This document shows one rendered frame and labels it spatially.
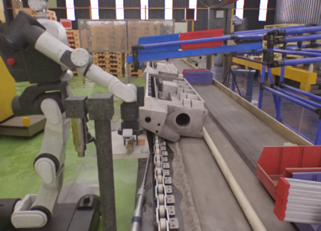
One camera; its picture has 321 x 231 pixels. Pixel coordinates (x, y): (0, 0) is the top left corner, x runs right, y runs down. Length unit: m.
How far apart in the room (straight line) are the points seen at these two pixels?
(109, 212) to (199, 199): 0.55
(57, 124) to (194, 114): 0.75
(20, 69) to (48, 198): 0.77
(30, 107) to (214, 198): 1.04
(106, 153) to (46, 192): 1.30
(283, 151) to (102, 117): 0.87
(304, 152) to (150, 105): 0.74
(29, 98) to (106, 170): 1.09
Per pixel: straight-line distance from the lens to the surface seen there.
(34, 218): 1.80
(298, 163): 1.21
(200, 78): 3.22
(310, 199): 0.82
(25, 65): 1.44
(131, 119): 1.20
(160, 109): 1.38
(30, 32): 1.25
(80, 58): 1.17
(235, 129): 1.73
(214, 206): 0.98
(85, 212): 1.93
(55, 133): 1.52
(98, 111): 0.42
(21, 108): 1.55
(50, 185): 1.66
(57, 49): 1.21
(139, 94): 1.20
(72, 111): 0.44
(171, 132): 1.43
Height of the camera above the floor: 1.32
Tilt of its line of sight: 16 degrees down
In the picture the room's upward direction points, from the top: straight up
